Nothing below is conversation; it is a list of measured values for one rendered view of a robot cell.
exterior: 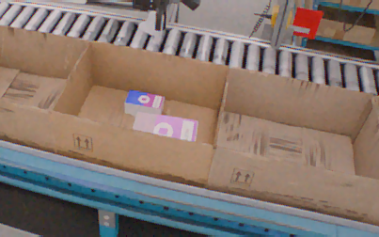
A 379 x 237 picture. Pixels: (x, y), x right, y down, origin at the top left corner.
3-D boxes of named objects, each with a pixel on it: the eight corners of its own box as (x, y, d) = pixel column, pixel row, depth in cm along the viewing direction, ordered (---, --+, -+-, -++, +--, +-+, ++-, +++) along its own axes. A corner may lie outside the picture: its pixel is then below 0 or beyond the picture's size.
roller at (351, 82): (355, 58, 169) (341, 60, 171) (370, 158, 132) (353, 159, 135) (355, 69, 172) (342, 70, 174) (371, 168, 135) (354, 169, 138)
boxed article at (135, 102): (129, 101, 133) (130, 89, 129) (163, 107, 131) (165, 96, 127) (124, 114, 129) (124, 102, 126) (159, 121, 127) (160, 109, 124)
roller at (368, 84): (368, 73, 171) (373, 64, 168) (386, 175, 135) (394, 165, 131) (355, 71, 172) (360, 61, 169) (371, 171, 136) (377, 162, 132)
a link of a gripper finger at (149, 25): (138, 39, 118) (142, 7, 114) (161, 44, 117) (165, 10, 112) (135, 44, 116) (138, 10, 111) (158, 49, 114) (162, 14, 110)
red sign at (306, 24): (314, 39, 173) (323, 11, 164) (314, 39, 173) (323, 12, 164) (275, 30, 176) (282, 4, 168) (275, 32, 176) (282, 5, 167)
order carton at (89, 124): (221, 110, 131) (230, 65, 119) (205, 191, 110) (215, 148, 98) (92, 84, 139) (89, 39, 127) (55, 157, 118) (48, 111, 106)
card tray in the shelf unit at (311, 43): (298, 23, 260) (302, 8, 253) (348, 32, 254) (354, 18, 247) (299, 63, 232) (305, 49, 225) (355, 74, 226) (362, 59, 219)
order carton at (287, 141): (352, 136, 123) (374, 94, 111) (361, 225, 102) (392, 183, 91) (220, 110, 131) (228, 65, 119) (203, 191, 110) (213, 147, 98)
